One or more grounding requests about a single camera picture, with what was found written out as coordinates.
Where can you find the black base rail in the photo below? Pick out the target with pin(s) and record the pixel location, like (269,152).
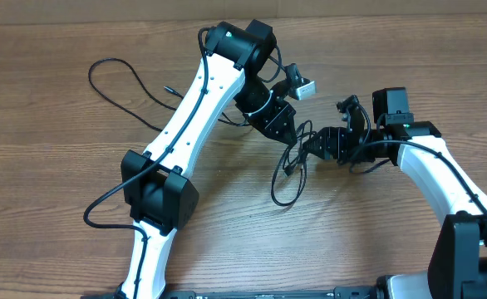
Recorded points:
(264,295)

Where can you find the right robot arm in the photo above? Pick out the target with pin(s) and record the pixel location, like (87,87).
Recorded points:
(458,265)

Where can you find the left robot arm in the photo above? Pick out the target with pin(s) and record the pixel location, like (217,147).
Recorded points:
(156,182)

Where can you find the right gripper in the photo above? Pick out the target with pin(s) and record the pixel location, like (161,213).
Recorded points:
(340,154)

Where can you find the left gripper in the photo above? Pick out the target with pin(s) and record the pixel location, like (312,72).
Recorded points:
(283,114)

